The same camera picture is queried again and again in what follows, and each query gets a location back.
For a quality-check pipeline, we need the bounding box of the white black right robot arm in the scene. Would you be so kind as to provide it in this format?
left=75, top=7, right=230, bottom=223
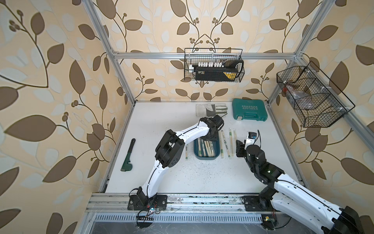
left=236, top=139, right=364, bottom=234

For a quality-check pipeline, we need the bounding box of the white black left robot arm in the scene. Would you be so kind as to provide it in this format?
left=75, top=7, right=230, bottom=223
left=128, top=115, right=224, bottom=211

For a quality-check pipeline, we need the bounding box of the teal plastic storage box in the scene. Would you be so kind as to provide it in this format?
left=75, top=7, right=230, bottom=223
left=193, top=138, right=221, bottom=160

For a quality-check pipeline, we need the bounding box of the black yellow box in basket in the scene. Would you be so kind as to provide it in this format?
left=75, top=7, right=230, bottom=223
left=189, top=60, right=245, bottom=82

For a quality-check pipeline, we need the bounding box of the grey white work glove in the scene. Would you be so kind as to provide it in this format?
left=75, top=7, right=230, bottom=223
left=195, top=103, right=228, bottom=118

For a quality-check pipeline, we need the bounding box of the green plastic tool case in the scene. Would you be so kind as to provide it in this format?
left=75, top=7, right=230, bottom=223
left=232, top=98, right=268, bottom=121

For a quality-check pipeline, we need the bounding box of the plastic bag in basket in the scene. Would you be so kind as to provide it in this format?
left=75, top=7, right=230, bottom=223
left=286, top=85, right=315, bottom=110

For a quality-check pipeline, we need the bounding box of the green pipe wrench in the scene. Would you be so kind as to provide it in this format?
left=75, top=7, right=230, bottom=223
left=120, top=138, right=136, bottom=172

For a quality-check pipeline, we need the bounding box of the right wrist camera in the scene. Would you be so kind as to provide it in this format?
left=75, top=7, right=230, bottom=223
left=244, top=132, right=258, bottom=149

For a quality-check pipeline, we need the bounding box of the black wire basket back wall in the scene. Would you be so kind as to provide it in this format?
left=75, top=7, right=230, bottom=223
left=183, top=47, right=243, bottom=82

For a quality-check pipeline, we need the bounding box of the black wire basket wall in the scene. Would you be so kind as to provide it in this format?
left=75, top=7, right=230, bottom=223
left=183, top=47, right=243, bottom=82
left=276, top=61, right=355, bottom=128

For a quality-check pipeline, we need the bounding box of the black wire basket right wall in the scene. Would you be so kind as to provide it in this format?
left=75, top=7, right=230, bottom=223
left=276, top=61, right=355, bottom=128

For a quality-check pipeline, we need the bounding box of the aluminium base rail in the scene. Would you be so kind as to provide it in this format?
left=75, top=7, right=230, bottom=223
left=86, top=192, right=328, bottom=215

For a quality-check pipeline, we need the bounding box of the aluminium frame post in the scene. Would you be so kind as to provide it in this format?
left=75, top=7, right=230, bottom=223
left=267, top=0, right=337, bottom=106

